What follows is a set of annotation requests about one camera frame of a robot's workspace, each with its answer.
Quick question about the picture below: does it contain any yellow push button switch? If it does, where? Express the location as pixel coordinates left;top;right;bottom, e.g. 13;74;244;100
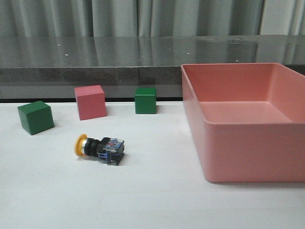
74;134;125;166

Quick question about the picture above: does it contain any right green wooden cube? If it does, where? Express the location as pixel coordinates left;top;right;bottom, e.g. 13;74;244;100
134;88;157;114

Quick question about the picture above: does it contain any green wooden cube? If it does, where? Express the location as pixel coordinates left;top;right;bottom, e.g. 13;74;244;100
18;101;55;135
134;88;157;114

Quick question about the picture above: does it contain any pink wooden cube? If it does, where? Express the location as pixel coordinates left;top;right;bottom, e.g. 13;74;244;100
74;85;107;120

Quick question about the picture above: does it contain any pink plastic bin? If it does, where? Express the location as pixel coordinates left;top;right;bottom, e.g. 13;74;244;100
181;63;305;182

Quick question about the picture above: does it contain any left green wooden cube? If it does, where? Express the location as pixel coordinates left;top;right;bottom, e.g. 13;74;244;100
18;101;55;135

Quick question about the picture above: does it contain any dark grey stone counter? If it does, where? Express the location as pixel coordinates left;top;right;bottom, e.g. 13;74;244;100
0;35;305;103

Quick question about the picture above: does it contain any grey curtain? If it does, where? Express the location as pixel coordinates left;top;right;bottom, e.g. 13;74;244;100
0;0;305;37

